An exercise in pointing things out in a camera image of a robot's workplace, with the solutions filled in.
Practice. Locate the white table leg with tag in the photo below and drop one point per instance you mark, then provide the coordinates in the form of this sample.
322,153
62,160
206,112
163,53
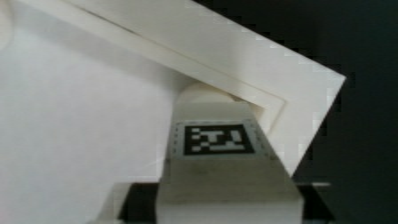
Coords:
224,184

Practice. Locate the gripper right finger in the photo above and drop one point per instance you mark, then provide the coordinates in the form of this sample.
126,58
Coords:
316,213

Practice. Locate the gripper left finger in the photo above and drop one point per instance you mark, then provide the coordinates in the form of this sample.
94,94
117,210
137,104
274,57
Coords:
128,206

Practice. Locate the white square tabletop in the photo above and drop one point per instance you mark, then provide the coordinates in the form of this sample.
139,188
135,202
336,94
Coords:
99,58

